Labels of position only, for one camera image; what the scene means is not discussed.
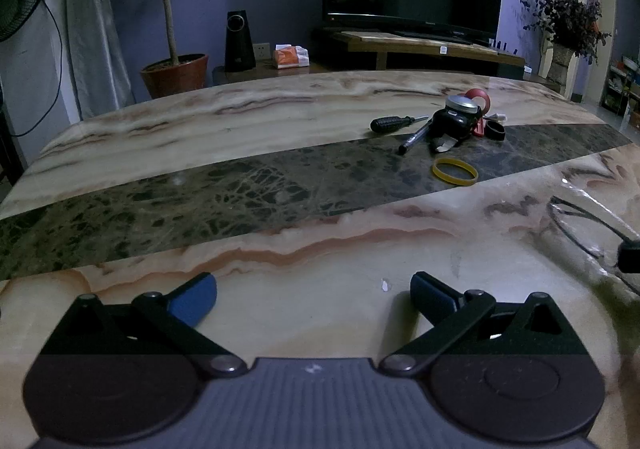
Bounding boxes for terracotta plant pot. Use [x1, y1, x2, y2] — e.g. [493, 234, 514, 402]
[138, 53, 210, 100]

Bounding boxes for dark leafy plant in vase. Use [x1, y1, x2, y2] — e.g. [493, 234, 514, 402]
[517, 0, 613, 66]

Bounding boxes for black gel pen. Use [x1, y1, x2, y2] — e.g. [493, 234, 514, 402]
[398, 121, 435, 156]

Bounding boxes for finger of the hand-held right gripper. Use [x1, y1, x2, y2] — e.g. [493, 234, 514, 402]
[617, 239, 640, 275]

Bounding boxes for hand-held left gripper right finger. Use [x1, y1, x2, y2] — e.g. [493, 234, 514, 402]
[378, 271, 591, 376]

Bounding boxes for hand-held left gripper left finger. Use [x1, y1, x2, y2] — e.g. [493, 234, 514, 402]
[40, 273, 248, 376]

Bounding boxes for pale flower vase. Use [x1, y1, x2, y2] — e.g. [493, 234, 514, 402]
[546, 43, 576, 86]

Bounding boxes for clear plastic bag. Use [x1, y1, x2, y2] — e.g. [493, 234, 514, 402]
[546, 176, 640, 290]

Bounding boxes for black speaker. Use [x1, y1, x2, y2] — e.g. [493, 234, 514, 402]
[224, 10, 257, 73]

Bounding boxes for yellow rubber band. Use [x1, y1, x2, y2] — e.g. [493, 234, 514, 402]
[432, 157, 479, 186]

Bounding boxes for orange tissue pack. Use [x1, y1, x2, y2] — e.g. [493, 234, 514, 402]
[273, 43, 310, 70]

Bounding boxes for black gadget with metal cap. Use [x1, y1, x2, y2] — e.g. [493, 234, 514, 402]
[430, 96, 483, 153]

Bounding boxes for black handle screwdriver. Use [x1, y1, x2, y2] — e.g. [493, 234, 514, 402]
[369, 115, 431, 134]

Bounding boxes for translucent grey curtain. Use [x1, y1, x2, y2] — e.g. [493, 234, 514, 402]
[64, 0, 137, 120]

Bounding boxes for low dark wooden cabinet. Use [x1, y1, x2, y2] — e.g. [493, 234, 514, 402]
[211, 60, 331, 88]

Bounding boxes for black fan cable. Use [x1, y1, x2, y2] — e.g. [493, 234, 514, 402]
[7, 0, 65, 138]

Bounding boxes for cluttered storage shelf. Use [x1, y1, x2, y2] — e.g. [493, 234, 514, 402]
[601, 55, 640, 130]

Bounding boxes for wooden television stand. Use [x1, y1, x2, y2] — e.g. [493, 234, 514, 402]
[312, 27, 527, 78]

